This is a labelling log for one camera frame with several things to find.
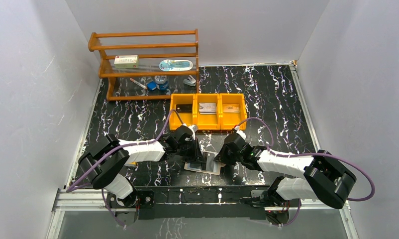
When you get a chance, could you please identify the beige card holder wallet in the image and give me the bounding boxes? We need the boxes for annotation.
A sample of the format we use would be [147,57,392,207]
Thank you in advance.
[184,160,222,175]

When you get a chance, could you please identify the silver credit card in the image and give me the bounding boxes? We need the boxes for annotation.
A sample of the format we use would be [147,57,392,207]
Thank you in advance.
[198,102,217,115]

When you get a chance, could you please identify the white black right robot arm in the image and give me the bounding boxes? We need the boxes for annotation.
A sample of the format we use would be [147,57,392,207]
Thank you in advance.
[216,133,356,209]

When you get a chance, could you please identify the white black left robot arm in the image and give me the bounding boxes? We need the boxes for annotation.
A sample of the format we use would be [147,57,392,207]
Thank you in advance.
[78,125,206,207]

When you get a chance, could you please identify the black credit card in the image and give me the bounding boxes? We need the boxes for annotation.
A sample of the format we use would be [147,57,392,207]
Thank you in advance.
[176,104,193,114]

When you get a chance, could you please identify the gold credit card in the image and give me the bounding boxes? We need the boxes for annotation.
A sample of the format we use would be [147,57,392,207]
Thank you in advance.
[222,104,240,113]

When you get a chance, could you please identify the left yellow bin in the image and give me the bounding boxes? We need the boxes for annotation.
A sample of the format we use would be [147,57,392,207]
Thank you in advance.
[169,94,197,130]

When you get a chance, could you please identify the yellow bin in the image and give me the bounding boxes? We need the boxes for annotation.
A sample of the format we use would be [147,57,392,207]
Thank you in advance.
[169,94,197,130]
[219,93,248,130]
[192,94,221,130]

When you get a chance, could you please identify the right yellow bin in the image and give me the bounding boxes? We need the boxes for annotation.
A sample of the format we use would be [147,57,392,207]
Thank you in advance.
[219,93,248,130]

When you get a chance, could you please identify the middle yellow bin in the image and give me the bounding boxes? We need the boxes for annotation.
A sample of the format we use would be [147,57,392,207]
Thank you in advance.
[192,94,221,130]

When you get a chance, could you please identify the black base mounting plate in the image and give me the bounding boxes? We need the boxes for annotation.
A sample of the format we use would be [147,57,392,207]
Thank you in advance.
[106,186,298,226]

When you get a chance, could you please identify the blue white jar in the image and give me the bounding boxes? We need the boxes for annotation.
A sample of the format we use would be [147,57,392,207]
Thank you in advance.
[154,75,168,91]

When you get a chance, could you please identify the small blue cube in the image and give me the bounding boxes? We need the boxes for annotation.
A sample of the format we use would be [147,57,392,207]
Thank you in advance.
[146,81,157,91]

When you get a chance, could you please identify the white marker pen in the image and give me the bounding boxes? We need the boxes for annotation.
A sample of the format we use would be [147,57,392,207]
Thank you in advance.
[129,78,148,89]

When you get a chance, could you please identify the blue oval package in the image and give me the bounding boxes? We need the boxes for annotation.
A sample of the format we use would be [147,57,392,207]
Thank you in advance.
[159,59,194,72]

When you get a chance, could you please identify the wooden shelf rack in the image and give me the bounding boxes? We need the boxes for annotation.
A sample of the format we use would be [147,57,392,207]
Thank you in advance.
[88,29,200,101]

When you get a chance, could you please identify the white red box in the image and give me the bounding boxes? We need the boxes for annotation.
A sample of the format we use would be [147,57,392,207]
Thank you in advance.
[114,55,139,69]

